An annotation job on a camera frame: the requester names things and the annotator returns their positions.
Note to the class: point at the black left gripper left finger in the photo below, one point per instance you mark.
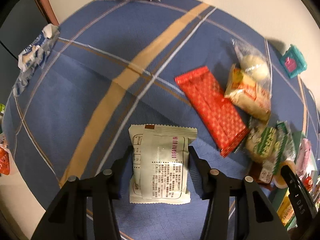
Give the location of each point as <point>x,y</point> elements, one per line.
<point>66,216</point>

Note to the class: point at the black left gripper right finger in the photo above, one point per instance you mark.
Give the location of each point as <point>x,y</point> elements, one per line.
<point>255,216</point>

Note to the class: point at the cream white snack packet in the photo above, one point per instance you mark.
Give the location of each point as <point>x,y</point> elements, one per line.
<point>160,164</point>

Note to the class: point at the cream orange cracker packet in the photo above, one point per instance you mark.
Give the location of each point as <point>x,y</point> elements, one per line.
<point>248,95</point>

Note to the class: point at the red good luck snack bag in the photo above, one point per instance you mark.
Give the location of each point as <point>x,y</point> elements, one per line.
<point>308,183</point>

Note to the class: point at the small wrapped cream pastry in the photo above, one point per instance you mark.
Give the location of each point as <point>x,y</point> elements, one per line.
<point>278,179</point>

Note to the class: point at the pink snack packet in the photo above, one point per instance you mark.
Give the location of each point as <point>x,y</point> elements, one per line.
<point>303,158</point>

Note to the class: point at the green rimmed white tray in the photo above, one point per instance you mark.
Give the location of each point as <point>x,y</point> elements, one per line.
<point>281,201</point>

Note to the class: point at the silver green sachet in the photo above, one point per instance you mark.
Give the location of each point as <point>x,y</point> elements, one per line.
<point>284,147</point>

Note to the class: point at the round green labelled pastry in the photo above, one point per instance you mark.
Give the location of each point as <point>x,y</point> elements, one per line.
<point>260,142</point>

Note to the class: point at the red snack bag at edge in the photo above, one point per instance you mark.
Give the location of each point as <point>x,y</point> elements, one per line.
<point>4,156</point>

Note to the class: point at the red checkered snack bar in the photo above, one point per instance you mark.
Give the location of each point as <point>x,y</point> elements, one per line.
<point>218,114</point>

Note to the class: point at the teal house-shaped tin box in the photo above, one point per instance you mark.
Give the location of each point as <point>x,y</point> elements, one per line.
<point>293,62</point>

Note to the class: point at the clear wrapped round bun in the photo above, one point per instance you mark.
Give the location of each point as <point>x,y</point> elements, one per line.
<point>252,62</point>

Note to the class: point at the blue plaid tablecloth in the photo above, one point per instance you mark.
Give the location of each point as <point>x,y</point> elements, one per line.
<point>114,65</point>

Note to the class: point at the blue white crumpled wrapper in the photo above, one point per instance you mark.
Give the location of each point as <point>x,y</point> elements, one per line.
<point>34,56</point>

